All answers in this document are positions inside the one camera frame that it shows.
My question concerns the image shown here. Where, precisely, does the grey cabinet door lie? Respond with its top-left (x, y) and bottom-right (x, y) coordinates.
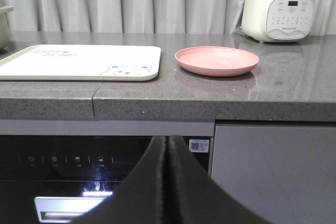
top-left (212, 125), bottom-right (335, 223)

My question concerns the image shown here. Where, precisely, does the pale green electric cooking pot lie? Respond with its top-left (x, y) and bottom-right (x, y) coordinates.
top-left (0, 6), bottom-right (14, 49)

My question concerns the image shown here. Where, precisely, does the white pleated curtain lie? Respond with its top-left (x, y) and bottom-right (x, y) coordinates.
top-left (0, 0), bottom-right (336, 36)

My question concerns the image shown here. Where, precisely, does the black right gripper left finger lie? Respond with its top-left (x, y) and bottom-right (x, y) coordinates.
top-left (76, 136), bottom-right (166, 223)

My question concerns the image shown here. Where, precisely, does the pink round plate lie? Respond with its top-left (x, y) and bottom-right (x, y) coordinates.
top-left (175, 46), bottom-right (259, 77)

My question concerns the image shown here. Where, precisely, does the cream bear print tray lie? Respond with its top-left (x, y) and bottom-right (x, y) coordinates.
top-left (1, 45), bottom-right (161, 81)

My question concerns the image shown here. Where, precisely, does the black drawer sterilizer cabinet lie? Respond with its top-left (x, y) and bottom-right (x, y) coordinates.
top-left (0, 135), bottom-right (213, 224)

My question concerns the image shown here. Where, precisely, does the white blender appliance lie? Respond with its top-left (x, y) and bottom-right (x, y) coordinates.
top-left (241, 0), bottom-right (314, 42)

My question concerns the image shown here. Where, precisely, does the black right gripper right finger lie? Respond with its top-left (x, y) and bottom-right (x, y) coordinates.
top-left (167, 135), bottom-right (269, 223)

